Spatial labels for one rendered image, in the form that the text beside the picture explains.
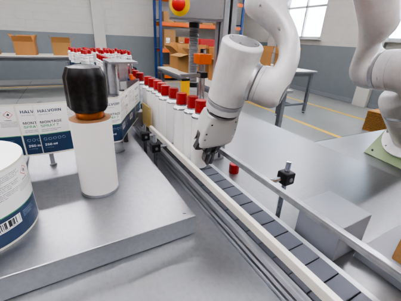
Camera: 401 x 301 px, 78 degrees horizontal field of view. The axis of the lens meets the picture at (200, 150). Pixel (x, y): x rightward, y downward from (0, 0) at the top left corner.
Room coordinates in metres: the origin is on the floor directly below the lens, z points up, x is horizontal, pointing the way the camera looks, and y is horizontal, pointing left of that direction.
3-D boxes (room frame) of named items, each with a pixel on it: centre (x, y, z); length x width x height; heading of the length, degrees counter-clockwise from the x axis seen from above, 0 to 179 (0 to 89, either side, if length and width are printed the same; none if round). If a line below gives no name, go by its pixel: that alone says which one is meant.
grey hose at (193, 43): (0.93, 0.04, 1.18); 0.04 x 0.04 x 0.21
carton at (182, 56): (3.79, 0.23, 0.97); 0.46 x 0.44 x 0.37; 32
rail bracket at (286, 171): (0.49, -0.18, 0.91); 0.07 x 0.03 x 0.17; 120
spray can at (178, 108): (0.76, 0.07, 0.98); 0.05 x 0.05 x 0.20
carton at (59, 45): (5.58, 2.98, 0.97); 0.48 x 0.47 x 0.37; 30
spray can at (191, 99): (0.73, 0.03, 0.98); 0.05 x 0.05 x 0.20
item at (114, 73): (1.06, 0.34, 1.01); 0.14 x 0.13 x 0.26; 30
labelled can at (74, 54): (2.94, 1.19, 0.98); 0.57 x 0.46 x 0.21; 120
